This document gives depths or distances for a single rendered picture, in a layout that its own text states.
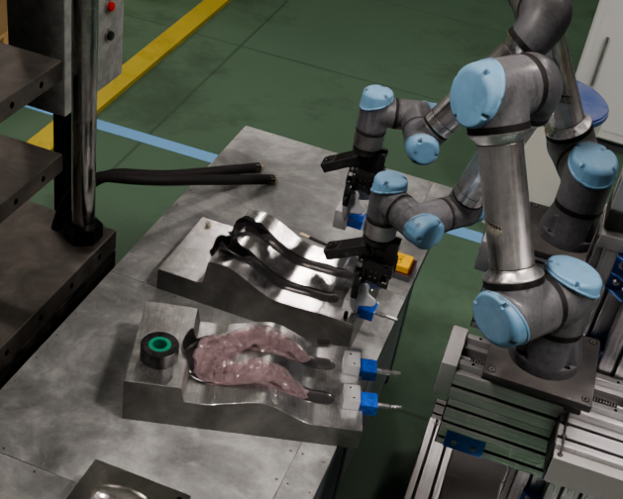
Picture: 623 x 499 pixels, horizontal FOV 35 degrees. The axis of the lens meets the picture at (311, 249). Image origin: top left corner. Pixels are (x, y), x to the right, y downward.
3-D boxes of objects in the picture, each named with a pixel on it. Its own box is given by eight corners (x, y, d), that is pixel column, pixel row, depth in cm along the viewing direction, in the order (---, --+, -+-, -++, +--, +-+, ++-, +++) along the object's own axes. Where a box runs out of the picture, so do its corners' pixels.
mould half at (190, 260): (377, 293, 253) (387, 250, 245) (347, 353, 232) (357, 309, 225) (200, 235, 263) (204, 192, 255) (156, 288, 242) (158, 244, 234)
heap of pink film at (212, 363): (311, 350, 223) (316, 324, 218) (308, 406, 208) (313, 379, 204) (197, 335, 221) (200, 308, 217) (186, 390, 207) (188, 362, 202)
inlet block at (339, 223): (384, 232, 258) (388, 215, 255) (379, 242, 254) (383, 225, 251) (338, 217, 260) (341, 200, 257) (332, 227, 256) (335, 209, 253)
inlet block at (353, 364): (397, 375, 225) (402, 357, 221) (398, 390, 221) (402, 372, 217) (341, 367, 224) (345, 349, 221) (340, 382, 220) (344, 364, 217)
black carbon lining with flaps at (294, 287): (353, 277, 245) (360, 247, 240) (333, 314, 233) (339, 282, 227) (225, 236, 252) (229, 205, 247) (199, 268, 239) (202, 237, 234)
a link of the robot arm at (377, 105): (398, 99, 231) (363, 95, 231) (390, 140, 238) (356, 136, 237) (395, 84, 238) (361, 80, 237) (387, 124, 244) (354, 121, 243)
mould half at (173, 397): (358, 365, 229) (365, 330, 223) (358, 449, 208) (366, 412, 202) (144, 338, 227) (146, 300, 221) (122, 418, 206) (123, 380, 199)
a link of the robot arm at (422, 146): (594, 28, 207) (429, 178, 228) (581, 8, 216) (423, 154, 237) (559, -7, 202) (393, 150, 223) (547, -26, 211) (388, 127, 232)
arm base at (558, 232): (600, 228, 249) (612, 195, 243) (595, 259, 237) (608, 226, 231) (542, 211, 251) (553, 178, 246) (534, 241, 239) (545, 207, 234)
